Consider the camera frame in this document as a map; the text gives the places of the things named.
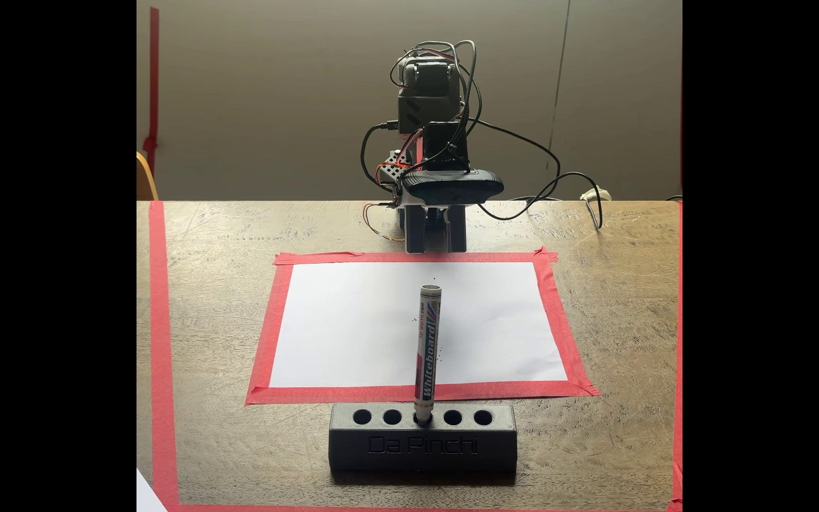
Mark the black oval webcam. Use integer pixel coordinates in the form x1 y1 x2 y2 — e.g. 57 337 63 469
400 168 505 206

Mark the long black webcam cable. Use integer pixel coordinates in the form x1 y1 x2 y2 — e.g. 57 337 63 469
466 117 604 230

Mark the orange wire bundle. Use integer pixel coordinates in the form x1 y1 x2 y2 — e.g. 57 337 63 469
363 202 406 243

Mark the white paper sheet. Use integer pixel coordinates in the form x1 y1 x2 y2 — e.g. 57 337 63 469
269 262 569 389

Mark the whiteboard marker pen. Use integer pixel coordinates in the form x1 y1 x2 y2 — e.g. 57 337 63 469
413 284 444 427

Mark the black pen holder block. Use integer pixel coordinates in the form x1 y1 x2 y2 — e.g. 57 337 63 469
328 403 519 476

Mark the red strip on wall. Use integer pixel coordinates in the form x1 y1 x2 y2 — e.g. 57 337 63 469
142 7 161 176

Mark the white paper corner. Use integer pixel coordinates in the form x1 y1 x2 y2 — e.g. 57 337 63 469
136 467 169 512

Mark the red tape strip on paper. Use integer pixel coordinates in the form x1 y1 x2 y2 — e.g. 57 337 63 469
531 247 601 398
245 255 296 406
272 246 559 267
245 380 601 407

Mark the wooden chair back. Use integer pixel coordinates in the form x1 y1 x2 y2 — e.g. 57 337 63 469
136 150 160 201

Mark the long red table tape strip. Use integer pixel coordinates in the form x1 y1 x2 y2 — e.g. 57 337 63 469
668 202 683 512
166 503 675 512
148 201 182 510

